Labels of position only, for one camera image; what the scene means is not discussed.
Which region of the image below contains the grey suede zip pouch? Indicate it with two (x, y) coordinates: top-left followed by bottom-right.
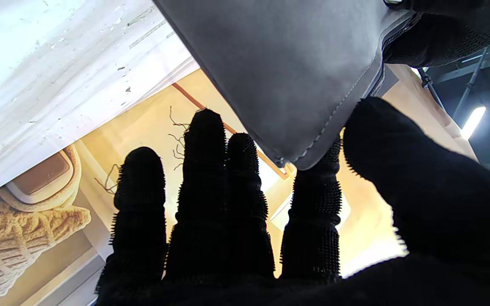
(154, 0), (420, 170)

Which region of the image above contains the ceiling tube light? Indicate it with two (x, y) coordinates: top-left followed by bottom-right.
(460, 105), (487, 141)

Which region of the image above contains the printed living room backdrop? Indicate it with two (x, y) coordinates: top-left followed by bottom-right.
(0, 64), (479, 306)

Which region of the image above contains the black metal truss frame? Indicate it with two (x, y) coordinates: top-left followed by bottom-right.
(417, 32), (490, 124)

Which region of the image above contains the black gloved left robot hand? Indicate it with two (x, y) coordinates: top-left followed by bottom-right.
(383, 0), (490, 68)

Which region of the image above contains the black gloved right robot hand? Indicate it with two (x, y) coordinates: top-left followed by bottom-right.
(95, 97), (490, 306)

